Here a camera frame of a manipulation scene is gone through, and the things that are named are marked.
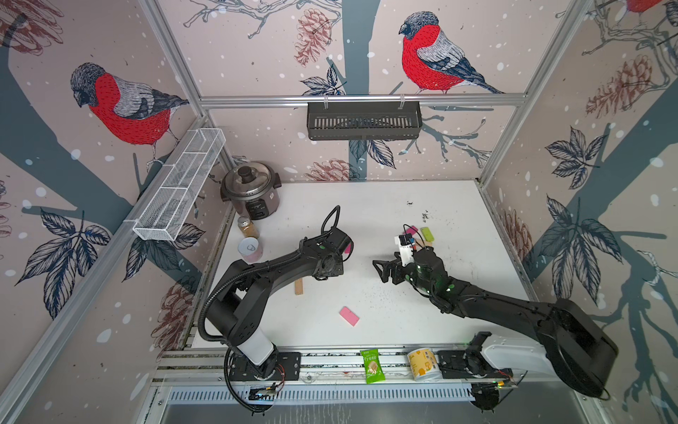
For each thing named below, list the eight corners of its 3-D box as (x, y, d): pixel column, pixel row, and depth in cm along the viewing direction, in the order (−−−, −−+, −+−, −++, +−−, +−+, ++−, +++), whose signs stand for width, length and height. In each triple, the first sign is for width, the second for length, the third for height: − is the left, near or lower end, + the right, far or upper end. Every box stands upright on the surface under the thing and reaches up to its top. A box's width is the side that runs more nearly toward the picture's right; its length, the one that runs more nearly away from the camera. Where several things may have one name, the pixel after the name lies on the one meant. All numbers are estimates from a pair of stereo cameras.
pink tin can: (239, 262, 96) (234, 256, 92) (244, 244, 102) (240, 237, 98) (260, 262, 96) (256, 255, 92) (265, 244, 101) (261, 237, 98)
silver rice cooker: (233, 224, 108) (213, 190, 92) (243, 195, 119) (227, 160, 103) (279, 224, 108) (267, 190, 92) (285, 195, 119) (275, 160, 103)
